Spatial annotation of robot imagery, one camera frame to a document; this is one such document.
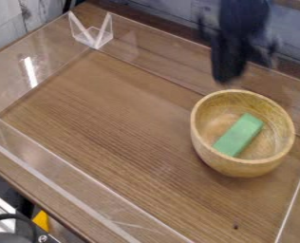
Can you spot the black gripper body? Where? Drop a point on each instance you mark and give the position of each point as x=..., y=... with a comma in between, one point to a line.
x=242, y=20

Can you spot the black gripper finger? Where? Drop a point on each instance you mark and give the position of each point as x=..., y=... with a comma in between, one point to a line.
x=229, y=57

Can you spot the green rectangular block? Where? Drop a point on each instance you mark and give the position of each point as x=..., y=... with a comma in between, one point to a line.
x=238, y=136

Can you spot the brown wooden bowl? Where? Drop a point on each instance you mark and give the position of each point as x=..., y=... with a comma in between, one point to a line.
x=214, y=115

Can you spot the yellow tag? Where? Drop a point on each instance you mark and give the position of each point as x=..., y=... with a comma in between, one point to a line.
x=42, y=221

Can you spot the clear acrylic corner bracket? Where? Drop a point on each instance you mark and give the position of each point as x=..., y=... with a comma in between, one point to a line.
x=93, y=37

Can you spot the clear acrylic tray wall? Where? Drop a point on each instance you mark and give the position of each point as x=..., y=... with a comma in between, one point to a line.
x=86, y=206

